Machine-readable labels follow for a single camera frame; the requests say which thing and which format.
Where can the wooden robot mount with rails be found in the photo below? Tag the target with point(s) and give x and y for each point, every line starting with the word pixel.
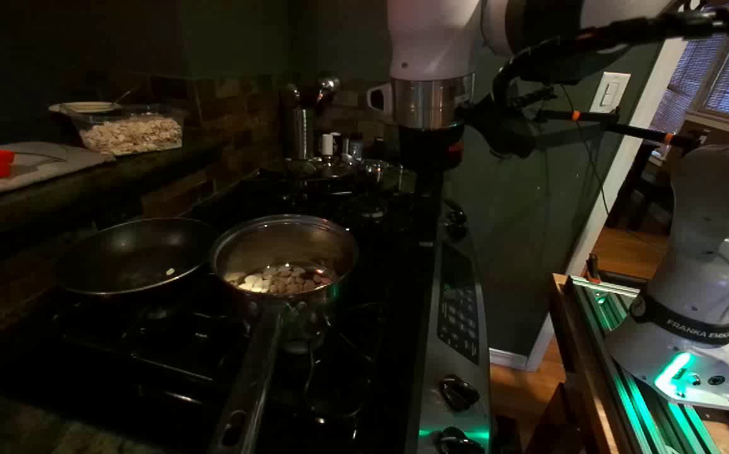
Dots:
pixel 607 394

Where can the glass container with white food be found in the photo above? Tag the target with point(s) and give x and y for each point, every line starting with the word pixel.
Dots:
pixel 132 134

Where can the white tray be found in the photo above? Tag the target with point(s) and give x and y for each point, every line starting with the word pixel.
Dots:
pixel 52 166

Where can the white chopped food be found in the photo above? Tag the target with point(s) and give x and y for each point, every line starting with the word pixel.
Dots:
pixel 279 278

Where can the stainless steel saucepan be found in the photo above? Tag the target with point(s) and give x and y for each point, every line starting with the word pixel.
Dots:
pixel 283 242

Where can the white light switch plate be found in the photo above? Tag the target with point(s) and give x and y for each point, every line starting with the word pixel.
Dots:
pixel 610 91

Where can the white door frame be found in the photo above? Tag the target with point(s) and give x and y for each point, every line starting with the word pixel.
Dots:
pixel 625 167

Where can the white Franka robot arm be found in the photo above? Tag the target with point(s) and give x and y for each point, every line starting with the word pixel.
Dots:
pixel 701 253

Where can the white shaker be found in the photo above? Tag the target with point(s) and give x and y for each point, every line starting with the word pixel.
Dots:
pixel 328 146

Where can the black stove knob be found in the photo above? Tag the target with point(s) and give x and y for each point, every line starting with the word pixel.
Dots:
pixel 455 210
pixel 457 231
pixel 457 443
pixel 461 393

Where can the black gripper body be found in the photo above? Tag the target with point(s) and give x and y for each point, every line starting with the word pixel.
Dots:
pixel 428 151

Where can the black gas stove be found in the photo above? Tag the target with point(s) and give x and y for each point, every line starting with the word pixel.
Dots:
pixel 379 253

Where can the glass shaker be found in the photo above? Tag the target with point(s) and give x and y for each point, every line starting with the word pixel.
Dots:
pixel 351 153

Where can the black frying pan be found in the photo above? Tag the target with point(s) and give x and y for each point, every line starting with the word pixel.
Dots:
pixel 128 257

